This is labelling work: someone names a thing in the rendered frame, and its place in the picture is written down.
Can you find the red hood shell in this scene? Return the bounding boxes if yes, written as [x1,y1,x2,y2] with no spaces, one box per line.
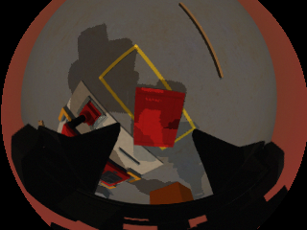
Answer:
[133,87,185,147]

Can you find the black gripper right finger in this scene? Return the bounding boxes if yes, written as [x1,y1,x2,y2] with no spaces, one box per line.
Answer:
[192,129,265,194]

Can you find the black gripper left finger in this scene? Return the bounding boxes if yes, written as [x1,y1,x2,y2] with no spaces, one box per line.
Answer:
[37,123,120,195]

